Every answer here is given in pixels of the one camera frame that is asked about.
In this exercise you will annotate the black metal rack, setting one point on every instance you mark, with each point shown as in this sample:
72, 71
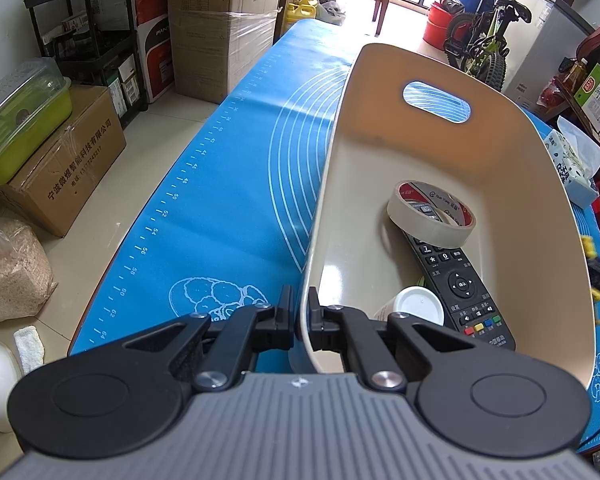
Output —
95, 50

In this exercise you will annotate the amber glass bottle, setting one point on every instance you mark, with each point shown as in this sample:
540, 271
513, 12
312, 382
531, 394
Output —
572, 75

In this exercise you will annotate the red plastic buckets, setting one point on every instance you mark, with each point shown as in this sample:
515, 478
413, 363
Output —
437, 25

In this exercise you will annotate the yellow plastic clamp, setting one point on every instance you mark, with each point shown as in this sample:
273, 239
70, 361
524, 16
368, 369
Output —
589, 247

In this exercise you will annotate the white chest freezer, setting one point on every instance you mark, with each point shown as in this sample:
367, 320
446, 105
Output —
545, 45

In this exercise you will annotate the blue silicone baking mat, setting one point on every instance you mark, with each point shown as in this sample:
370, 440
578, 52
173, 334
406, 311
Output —
240, 185

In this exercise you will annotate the green black bicycle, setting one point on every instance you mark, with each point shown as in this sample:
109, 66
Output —
485, 40

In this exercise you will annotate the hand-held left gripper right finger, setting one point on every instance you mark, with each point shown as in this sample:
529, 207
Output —
321, 327

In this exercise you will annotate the green container clear lid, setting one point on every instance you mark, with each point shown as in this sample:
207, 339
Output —
25, 125

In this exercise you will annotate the white pill bottle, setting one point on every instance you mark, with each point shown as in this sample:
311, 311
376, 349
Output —
420, 302

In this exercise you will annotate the beige tape roll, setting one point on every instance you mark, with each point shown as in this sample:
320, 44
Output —
430, 227

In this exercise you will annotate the printed brown cardboard box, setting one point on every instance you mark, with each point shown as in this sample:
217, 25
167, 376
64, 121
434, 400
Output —
65, 175

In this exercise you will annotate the clear bag of grain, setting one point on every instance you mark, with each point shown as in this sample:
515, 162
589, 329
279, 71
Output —
12, 275

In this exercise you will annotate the red white appliance box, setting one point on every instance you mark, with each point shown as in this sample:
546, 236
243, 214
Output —
152, 45

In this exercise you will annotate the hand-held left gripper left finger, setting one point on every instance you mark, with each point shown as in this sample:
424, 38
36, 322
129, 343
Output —
280, 327

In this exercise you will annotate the plastic-wrapped cardboard box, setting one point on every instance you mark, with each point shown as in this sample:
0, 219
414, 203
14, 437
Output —
220, 35

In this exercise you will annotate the beige plastic storage bin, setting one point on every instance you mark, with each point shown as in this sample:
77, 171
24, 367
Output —
370, 160

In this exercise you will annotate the black remote control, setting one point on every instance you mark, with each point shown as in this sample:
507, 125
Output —
460, 290

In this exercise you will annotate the white sponge cloth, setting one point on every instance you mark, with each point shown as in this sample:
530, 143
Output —
29, 350

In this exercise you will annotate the patterned tissue box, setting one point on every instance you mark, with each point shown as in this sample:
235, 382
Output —
572, 160

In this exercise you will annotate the yellow plastic jugs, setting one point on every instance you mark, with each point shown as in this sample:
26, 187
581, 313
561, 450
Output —
302, 12

